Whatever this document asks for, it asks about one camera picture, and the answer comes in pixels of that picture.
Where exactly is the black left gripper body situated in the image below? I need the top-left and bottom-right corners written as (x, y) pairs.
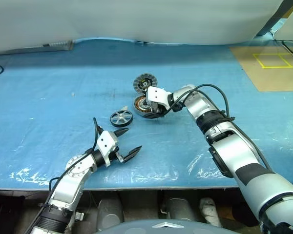
top-left (110, 145), bottom-right (126, 164)

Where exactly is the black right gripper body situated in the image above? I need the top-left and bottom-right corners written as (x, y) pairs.
top-left (149, 100), bottom-right (168, 116)

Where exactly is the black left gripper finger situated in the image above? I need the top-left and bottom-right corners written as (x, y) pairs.
top-left (121, 145), bottom-right (143, 164)
top-left (113, 128), bottom-right (130, 138)

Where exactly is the motor housing with copper windings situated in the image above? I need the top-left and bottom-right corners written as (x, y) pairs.
top-left (131, 95), bottom-right (162, 120)

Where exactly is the round silver motor lid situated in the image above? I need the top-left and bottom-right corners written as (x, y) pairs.
top-left (133, 73), bottom-right (158, 93)

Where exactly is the spoked silver rotor black rim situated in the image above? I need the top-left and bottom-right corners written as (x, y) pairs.
top-left (109, 109), bottom-right (134, 128)

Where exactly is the grey rounded cylinder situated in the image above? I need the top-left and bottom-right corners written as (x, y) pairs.
top-left (97, 195), bottom-right (125, 231)
top-left (165, 195), bottom-right (198, 221)

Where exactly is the blue plastic table cover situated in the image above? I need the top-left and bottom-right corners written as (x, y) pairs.
top-left (0, 36), bottom-right (293, 191)

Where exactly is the white curtain cloth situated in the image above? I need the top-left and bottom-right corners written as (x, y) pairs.
top-left (0, 0), bottom-right (290, 56)

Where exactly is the grey rounded robot chest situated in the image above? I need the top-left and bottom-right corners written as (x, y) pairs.
top-left (92, 218), bottom-right (240, 234)

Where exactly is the white shoe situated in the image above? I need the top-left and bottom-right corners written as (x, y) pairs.
top-left (199, 197), bottom-right (222, 227)

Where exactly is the grey power strip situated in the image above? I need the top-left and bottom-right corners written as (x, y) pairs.
top-left (41, 39), bottom-right (75, 51)

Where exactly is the brown cardboard board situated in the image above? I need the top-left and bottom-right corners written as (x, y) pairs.
top-left (229, 45), bottom-right (293, 93)

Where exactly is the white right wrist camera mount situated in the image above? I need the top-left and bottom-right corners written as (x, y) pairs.
top-left (147, 86), bottom-right (173, 109)

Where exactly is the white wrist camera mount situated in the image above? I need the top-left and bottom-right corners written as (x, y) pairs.
top-left (97, 130), bottom-right (120, 168)
top-left (147, 86), bottom-right (173, 109)

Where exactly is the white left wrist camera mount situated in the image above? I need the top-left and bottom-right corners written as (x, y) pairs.
top-left (97, 130), bottom-right (120, 168)

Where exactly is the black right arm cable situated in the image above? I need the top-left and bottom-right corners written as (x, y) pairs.
top-left (161, 83), bottom-right (274, 173)

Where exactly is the dark diagonal frame bar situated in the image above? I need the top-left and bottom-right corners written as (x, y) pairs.
top-left (255, 0), bottom-right (293, 37)

